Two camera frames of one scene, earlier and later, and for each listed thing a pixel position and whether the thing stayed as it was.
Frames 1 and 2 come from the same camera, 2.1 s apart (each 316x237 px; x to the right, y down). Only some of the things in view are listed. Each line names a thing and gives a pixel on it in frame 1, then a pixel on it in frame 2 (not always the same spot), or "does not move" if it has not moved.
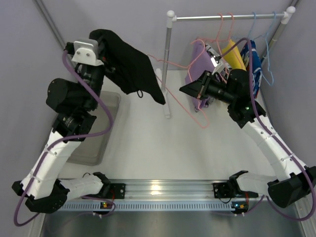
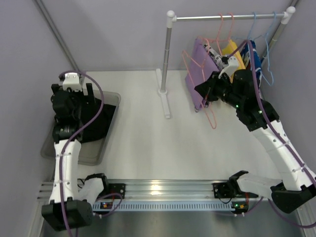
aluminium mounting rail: x=178 y=190 does not move
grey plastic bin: x=91 y=151 does not move
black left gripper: x=100 y=49 → x=72 y=92
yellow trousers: x=233 y=59 does not move
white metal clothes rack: x=171 y=17 does not move
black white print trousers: x=212 y=52 does not move
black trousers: x=130 y=69 → x=98 y=129
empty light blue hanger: x=265 y=36 does not move
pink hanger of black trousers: x=188 y=67 → x=204 y=87
